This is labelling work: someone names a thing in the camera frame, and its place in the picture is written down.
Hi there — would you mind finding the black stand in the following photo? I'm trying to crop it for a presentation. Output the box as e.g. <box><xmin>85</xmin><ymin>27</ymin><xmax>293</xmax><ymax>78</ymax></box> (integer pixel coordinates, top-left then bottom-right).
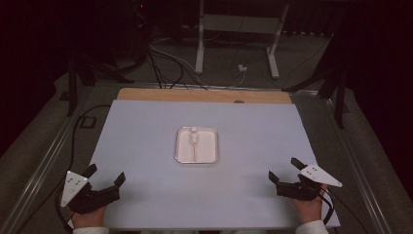
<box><xmin>65</xmin><ymin>53</ymin><xmax>134</xmax><ymax>117</ymax></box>
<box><xmin>282</xmin><ymin>32</ymin><xmax>348</xmax><ymax>130</ymax></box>

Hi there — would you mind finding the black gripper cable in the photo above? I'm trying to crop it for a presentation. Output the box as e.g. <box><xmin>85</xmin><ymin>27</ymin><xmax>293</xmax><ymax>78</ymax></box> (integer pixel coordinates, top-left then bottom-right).
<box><xmin>319</xmin><ymin>187</ymin><xmax>335</xmax><ymax>226</ymax></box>
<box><xmin>54</xmin><ymin>104</ymin><xmax>112</xmax><ymax>233</ymax></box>

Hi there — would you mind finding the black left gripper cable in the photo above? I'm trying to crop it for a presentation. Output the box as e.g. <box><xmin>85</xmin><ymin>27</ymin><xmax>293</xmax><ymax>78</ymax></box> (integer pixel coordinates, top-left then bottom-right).
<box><xmin>54</xmin><ymin>104</ymin><xmax>112</xmax><ymax>233</ymax></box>

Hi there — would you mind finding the metal floor rail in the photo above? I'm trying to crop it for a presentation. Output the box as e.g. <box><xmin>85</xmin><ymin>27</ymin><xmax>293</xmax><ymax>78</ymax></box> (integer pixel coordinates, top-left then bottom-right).
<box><xmin>0</xmin><ymin>85</ymin><xmax>95</xmax><ymax>234</ymax></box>
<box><xmin>94</xmin><ymin>81</ymin><xmax>320</xmax><ymax>96</ymax></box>
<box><xmin>324</xmin><ymin>97</ymin><xmax>395</xmax><ymax>234</ymax></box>

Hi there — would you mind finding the black square floor marker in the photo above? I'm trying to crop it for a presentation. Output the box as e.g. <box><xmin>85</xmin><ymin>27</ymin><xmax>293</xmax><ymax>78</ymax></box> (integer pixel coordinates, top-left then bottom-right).
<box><xmin>78</xmin><ymin>115</ymin><xmax>97</xmax><ymax>129</ymax></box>

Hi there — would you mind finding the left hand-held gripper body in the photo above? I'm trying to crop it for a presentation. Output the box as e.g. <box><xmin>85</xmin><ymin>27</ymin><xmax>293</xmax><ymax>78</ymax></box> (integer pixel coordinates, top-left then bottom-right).
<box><xmin>59</xmin><ymin>170</ymin><xmax>121</xmax><ymax>215</ymax></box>

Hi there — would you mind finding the person's right hand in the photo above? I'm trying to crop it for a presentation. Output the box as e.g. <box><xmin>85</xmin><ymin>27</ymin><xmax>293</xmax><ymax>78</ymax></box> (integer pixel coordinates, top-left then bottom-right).
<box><xmin>291</xmin><ymin>183</ymin><xmax>328</xmax><ymax>226</ymax></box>

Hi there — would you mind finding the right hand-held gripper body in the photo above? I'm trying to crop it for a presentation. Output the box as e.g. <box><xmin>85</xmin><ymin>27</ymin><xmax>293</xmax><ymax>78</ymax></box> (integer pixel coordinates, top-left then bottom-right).
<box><xmin>276</xmin><ymin>163</ymin><xmax>344</xmax><ymax>202</ymax></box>

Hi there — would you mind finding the person's left hand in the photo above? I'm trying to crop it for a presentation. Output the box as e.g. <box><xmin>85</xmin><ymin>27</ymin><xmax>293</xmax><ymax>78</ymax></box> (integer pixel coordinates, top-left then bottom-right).
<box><xmin>70</xmin><ymin>204</ymin><xmax>108</xmax><ymax>229</ymax></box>

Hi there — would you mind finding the white metal stand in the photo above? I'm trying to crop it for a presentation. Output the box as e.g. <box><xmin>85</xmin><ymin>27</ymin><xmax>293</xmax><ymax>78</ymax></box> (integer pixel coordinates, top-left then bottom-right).
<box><xmin>194</xmin><ymin>0</ymin><xmax>290</xmax><ymax>80</ymax></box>

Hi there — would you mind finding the bundle of black floor cables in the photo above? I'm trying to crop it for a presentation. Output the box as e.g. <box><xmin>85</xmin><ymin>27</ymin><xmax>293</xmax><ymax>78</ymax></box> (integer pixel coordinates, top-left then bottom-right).
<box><xmin>146</xmin><ymin>42</ymin><xmax>208</xmax><ymax>91</ymax></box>

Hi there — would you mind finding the white floor cable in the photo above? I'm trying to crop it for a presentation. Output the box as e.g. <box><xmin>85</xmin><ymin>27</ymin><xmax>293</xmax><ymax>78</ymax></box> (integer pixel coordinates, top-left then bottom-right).
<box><xmin>148</xmin><ymin>38</ymin><xmax>246</xmax><ymax>90</ymax></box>

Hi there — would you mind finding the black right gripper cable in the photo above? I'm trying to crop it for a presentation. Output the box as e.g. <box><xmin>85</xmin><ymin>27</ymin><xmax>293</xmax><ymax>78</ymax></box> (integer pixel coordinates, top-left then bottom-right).
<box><xmin>319</xmin><ymin>187</ymin><xmax>335</xmax><ymax>226</ymax></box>

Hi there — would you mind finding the white square tray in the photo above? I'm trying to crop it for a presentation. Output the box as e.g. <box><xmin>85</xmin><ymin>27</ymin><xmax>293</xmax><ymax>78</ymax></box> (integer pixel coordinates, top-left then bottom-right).
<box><xmin>174</xmin><ymin>126</ymin><xmax>219</xmax><ymax>165</ymax></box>

